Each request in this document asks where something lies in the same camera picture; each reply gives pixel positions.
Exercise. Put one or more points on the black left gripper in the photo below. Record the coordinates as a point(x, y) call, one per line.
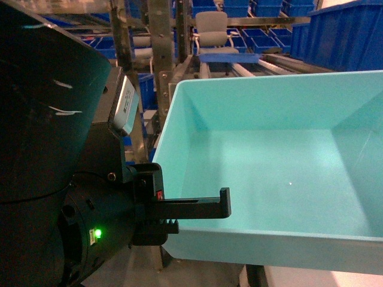
point(112, 204)

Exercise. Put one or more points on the light teal plastic bin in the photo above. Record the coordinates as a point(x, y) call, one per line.
point(302, 158)

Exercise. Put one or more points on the grey office chair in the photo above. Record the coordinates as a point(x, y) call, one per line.
point(211, 35)

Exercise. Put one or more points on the flat blue tray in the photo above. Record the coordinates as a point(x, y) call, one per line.
point(229, 58)

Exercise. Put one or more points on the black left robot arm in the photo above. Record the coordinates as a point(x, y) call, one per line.
point(51, 85)

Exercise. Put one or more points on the steel shelf upright post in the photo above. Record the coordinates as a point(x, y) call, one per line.
point(163, 49)

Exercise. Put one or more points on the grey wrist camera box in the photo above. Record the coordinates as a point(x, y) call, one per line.
point(127, 105)

